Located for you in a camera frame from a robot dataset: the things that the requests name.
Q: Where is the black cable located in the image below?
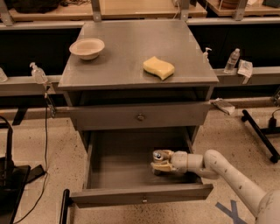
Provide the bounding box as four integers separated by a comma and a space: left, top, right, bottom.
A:
12, 92, 51, 224

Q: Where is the black wheeled stand leg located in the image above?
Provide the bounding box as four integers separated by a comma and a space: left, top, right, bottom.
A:
241, 109, 280, 164

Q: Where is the white bowl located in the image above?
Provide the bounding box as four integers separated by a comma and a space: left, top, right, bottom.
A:
69, 38, 105, 60

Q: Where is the folded paper packet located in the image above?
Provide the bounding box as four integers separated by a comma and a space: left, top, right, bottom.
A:
212, 98, 235, 115

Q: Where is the small pump bottle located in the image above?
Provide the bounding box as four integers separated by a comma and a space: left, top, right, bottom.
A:
203, 47, 212, 62

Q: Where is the grey drawer cabinet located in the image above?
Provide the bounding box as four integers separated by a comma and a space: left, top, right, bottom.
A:
59, 19, 218, 146

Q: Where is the blue tape cross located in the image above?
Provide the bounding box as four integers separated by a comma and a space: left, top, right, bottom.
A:
215, 200, 247, 224

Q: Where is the wooden workbench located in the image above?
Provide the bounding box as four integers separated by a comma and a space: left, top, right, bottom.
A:
9, 0, 280, 22

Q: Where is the clear water bottle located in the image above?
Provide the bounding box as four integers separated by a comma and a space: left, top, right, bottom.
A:
224, 48, 240, 74

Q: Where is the clear pump sanitizer bottle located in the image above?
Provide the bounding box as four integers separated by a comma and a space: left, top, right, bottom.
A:
30, 62, 48, 84

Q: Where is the clear bottle at left edge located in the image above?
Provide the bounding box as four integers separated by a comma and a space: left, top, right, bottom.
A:
0, 67, 8, 82

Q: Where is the black stand base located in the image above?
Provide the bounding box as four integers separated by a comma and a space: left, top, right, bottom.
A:
0, 116, 46, 224

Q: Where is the silver redbull can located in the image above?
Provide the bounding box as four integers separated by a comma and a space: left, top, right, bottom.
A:
152, 150, 163, 175

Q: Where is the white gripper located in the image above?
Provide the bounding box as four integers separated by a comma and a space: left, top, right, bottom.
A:
151, 150, 188, 173

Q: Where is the black bar handle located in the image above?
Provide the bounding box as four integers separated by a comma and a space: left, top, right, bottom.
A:
59, 189, 70, 224

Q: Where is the yellow sponge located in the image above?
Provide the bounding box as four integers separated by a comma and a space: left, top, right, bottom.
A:
143, 57, 175, 81

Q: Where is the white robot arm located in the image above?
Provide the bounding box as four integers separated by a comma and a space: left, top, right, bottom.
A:
150, 150, 280, 224

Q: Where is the white wipes packet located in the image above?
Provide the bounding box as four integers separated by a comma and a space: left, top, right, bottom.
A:
237, 59, 253, 84

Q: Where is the closed grey upper drawer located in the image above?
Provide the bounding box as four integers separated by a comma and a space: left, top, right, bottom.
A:
68, 102, 211, 130

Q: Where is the open grey lower drawer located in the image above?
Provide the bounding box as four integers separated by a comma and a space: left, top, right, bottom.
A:
71, 127, 213, 207

